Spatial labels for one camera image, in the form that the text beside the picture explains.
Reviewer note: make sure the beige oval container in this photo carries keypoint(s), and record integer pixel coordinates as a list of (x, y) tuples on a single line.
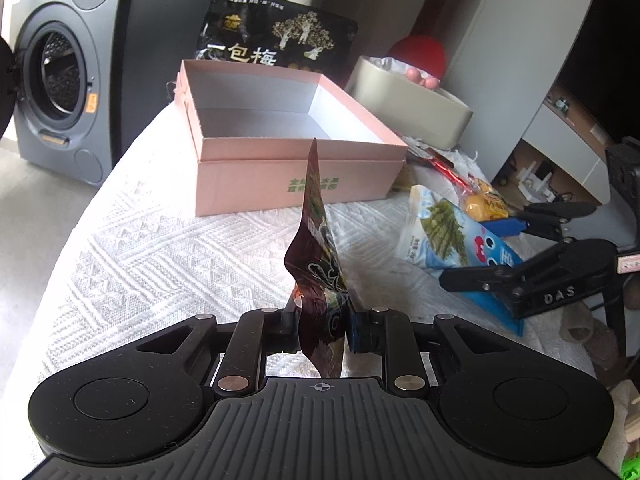
[(400, 105)]

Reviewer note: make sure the pink toy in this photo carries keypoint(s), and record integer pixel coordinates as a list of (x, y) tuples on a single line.
[(422, 77)]

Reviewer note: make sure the blue seaweed snack packet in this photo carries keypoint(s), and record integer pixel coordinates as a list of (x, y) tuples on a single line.
[(440, 230)]

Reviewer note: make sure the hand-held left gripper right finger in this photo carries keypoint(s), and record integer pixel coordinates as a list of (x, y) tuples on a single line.
[(356, 335)]

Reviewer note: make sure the red snack packet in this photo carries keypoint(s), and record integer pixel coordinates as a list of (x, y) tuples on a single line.
[(445, 167)]

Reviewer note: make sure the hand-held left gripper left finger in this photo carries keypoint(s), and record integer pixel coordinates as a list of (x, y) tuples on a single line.
[(280, 332)]

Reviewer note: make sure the dark maroon snack packet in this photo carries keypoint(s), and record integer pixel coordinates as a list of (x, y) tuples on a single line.
[(320, 260)]

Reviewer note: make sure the large black snack bag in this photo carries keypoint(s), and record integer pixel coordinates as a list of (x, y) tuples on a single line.
[(280, 30)]

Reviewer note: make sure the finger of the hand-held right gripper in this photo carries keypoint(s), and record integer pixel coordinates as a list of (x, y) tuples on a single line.
[(500, 277), (550, 217)]

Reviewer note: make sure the grey washing machine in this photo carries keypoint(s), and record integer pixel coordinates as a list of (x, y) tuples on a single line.
[(100, 110)]

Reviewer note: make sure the red ball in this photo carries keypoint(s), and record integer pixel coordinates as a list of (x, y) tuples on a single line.
[(417, 52)]

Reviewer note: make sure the white textured tablecloth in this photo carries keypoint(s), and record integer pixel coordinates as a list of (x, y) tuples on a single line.
[(150, 260)]

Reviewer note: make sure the white router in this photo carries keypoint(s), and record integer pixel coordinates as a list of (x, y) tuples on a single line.
[(535, 181)]

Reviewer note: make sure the beige slipper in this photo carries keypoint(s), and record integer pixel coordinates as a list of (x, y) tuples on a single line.
[(580, 327)]

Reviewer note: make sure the pink cardboard box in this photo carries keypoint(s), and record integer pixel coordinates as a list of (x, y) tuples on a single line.
[(250, 185)]

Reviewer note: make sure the white shelf cabinet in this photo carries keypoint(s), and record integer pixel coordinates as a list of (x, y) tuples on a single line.
[(560, 125)]

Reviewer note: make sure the yellow snack packet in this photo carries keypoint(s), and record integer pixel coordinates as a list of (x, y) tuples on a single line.
[(480, 205)]

